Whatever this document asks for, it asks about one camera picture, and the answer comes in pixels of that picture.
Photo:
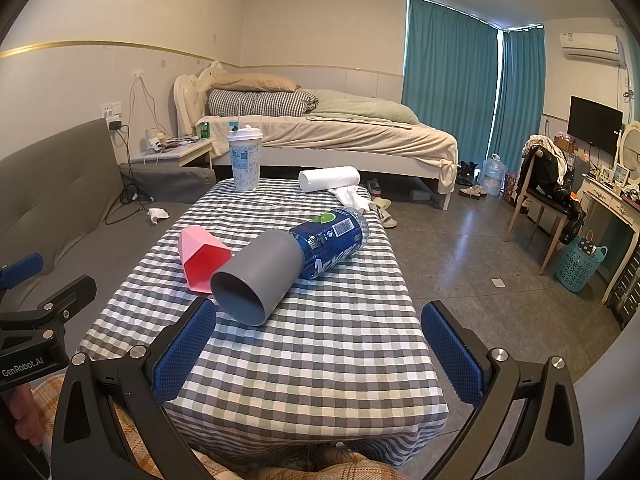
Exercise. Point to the grey checkered tablecloth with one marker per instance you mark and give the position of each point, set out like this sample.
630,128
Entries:
325,345

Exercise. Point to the blue laundry basket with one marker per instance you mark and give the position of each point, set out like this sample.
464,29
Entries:
580,265

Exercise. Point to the tan pillow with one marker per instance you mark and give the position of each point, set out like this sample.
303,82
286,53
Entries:
255,81

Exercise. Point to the black charger plug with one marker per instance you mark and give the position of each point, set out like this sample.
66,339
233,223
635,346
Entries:
115,125

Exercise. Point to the white dressing table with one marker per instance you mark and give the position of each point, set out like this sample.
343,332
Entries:
615,210

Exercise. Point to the white lidded tumbler cup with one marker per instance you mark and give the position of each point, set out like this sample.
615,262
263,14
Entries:
245,160

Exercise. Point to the patterned gift bag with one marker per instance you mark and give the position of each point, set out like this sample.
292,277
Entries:
511,189

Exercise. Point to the blue label plastic bottle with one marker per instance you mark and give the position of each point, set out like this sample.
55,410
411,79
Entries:
327,245

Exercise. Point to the black television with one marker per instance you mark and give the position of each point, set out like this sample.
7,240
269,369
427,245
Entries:
595,122

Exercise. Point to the pink cup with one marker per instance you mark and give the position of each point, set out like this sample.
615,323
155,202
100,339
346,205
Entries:
200,260

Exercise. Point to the plaid pajama pants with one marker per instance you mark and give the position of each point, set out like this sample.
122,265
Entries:
47,401

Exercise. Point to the white nightstand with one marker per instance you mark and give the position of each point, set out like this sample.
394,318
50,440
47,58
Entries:
192,151

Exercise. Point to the black shoes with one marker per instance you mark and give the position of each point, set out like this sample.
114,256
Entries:
467,172

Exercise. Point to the oval white mirror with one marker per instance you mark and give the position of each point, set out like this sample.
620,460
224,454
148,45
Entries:
632,142

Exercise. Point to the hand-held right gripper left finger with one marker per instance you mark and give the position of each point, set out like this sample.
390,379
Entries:
184,352

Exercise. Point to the white paper scrap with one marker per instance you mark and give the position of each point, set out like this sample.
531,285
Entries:
499,281

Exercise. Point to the person's left hand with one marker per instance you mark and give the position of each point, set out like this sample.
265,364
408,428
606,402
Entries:
25,412

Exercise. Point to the wide teal curtain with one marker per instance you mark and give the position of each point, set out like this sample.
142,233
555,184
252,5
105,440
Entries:
447,80

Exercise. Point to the grey sofa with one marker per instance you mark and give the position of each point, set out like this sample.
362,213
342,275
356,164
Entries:
50,185

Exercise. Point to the clothes pile on chair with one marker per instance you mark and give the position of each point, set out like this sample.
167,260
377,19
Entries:
552,170

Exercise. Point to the white paper roll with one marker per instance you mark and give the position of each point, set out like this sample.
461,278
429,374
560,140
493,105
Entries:
330,179

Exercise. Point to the dark checkered quilt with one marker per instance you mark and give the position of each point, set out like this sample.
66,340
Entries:
260,102

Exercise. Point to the grey cup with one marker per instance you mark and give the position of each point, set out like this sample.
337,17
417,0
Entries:
262,272

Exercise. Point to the green can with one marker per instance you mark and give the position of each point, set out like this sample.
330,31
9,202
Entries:
205,131

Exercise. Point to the wall power socket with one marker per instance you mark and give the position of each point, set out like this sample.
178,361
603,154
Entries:
111,109

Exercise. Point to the pale green blanket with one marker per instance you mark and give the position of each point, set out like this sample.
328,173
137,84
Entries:
360,107

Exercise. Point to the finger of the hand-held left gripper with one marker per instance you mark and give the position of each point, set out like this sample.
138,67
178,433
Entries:
22,267
65,295

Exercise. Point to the white air conditioner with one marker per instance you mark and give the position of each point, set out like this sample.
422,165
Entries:
592,46

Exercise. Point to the clear water jug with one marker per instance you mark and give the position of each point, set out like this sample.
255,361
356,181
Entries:
491,175

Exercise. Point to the crumpled white tissue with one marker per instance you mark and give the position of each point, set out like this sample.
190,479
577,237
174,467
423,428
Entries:
351,196
157,215

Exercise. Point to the narrow teal curtain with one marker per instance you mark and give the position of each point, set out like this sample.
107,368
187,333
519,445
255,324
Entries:
520,100

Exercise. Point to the wooden chair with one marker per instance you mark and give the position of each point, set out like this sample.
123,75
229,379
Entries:
542,200

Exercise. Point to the white bed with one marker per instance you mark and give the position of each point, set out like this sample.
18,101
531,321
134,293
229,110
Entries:
350,142

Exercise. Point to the white sneakers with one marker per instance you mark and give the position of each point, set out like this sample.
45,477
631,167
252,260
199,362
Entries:
472,192

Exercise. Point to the beige slippers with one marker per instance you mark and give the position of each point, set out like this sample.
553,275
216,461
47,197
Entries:
386,212

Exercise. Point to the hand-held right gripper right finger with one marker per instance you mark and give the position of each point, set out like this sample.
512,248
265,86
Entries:
450,355

